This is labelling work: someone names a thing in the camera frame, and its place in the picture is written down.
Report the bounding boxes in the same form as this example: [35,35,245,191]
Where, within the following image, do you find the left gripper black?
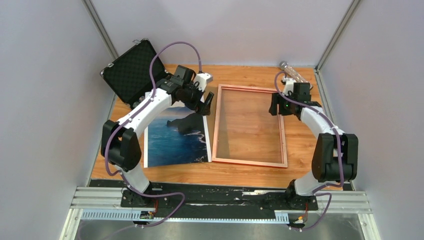
[181,81,214,117]

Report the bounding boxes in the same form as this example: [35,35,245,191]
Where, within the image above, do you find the clear acrylic sheet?
[216,89,282,163]

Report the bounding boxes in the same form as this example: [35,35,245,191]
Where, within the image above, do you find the seascape photo print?
[142,101,211,168]

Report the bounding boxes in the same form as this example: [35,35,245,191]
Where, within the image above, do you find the pink wooden picture frame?
[211,84,288,169]

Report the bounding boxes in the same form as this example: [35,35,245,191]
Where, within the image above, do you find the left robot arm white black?
[100,65,214,207]

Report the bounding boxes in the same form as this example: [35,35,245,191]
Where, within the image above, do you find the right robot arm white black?
[268,80,359,209]

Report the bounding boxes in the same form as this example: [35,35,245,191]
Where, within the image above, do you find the glitter-filled clear tube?
[279,61,313,90]

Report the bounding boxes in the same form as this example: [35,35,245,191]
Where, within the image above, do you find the black foam-lined case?
[100,38,157,109]

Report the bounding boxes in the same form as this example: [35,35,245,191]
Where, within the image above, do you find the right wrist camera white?
[283,78,296,96]

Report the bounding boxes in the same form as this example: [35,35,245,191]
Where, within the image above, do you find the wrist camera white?
[283,78,296,96]
[193,72,213,92]

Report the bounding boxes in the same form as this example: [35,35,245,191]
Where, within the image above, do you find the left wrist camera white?
[193,72,213,92]

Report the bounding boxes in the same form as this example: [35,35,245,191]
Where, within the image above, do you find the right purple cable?
[274,71,345,232]

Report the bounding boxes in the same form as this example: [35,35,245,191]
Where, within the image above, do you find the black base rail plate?
[93,180,318,220]

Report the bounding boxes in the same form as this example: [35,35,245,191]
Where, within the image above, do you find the aluminium frame rail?
[60,182,381,240]

